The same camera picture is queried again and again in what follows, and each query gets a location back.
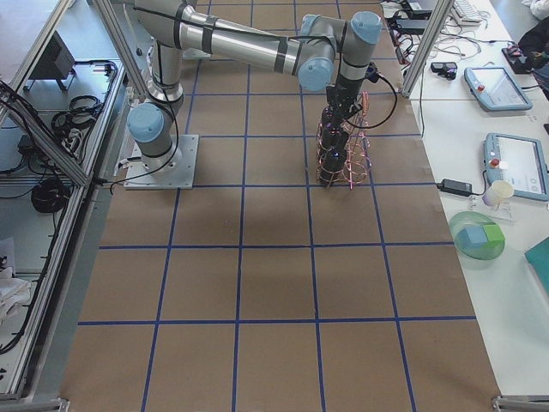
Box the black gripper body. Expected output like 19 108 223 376
326 82 363 113

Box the carried dark wine bottle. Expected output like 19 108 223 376
317 123 349 161

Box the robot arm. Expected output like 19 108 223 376
134 1 382 128
127 40 184 173

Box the dark wine bottle in basket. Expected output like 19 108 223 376
319 106 333 131

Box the black power adapter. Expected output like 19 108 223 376
437 179 473 197

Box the blue teach pendant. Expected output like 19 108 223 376
463 66 533 112
484 133 548 201

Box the white paper cup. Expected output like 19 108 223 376
482 180 514 209

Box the blue foam cube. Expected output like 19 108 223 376
455 226 486 250

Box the green plastic bowl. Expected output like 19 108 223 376
449 211 505 260

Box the green foam cube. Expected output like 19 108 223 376
481 223 505 248

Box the copper wire wine basket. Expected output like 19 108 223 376
317 91 371 188

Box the aluminium frame post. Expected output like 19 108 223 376
401 0 454 98

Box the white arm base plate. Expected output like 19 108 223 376
182 47 212 60

